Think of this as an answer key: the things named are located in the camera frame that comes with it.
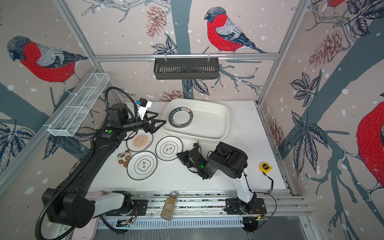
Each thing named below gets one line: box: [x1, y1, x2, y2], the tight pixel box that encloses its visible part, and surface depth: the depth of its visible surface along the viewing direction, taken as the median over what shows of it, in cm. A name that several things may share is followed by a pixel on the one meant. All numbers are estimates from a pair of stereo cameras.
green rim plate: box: [168, 107, 194, 128], surface depth 112 cm
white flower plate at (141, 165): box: [126, 151, 158, 181], surface depth 90 cm
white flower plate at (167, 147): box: [155, 136, 183, 161], surface depth 97 cm
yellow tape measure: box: [259, 162, 273, 174], surface depth 87 cm
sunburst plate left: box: [126, 131, 154, 152], surface depth 100 cm
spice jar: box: [160, 191, 178, 222], surface depth 71 cm
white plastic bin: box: [160, 98, 230, 142], surface depth 110 cm
